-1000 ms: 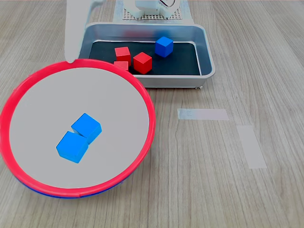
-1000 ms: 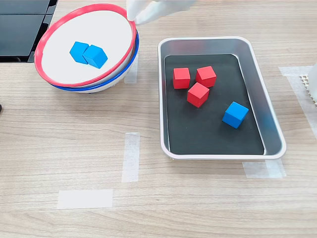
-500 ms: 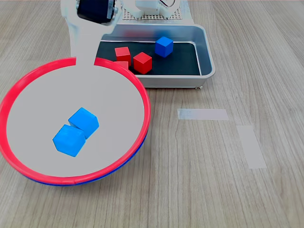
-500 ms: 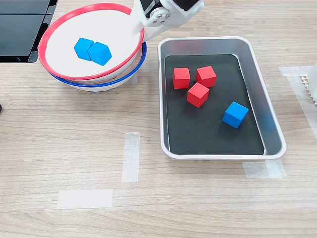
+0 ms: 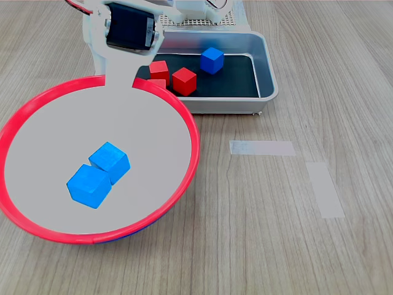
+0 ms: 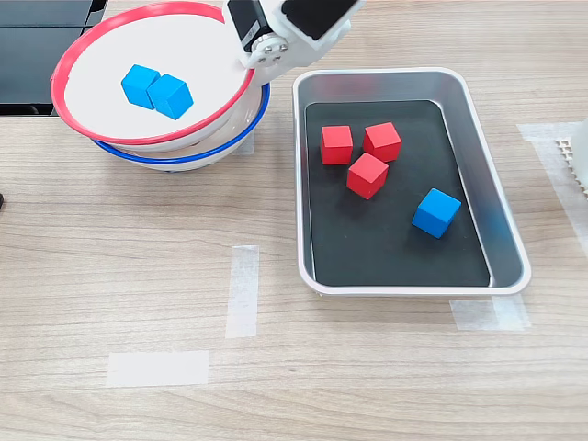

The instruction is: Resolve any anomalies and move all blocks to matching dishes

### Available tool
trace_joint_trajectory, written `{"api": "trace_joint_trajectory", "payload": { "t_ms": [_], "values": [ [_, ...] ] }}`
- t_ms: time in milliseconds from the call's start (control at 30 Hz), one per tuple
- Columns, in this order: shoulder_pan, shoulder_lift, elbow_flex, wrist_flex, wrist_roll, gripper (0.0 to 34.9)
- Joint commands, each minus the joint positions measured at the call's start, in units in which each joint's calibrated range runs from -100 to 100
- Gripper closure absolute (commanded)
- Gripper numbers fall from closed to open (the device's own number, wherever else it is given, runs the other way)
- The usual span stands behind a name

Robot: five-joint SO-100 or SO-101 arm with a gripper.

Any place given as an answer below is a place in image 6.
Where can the black tray mat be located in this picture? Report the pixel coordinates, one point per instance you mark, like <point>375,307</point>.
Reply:
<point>367,248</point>

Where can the black glossy panel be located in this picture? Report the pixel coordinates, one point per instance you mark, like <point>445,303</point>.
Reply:
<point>27,59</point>

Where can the red cube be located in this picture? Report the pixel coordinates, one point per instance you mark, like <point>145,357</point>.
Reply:
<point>336,143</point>
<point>382,141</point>
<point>367,177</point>

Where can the steel tray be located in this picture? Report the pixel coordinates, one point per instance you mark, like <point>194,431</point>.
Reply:
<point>496,220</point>

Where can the pale perforated base plate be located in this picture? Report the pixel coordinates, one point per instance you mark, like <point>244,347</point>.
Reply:
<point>566,149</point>

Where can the red-rimmed white plate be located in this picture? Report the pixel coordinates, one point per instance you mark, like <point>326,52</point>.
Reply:
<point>115,46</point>

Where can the blue cube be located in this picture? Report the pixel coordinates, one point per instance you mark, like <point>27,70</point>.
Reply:
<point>170,96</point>
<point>138,85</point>
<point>436,212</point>

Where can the blue-rimmed white plate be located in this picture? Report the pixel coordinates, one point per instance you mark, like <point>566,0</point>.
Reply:
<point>232,126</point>

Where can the clear tape strip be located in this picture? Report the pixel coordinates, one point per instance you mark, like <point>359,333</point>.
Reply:
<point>158,368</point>
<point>542,132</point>
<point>242,294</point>
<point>558,184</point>
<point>487,314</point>
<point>248,146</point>

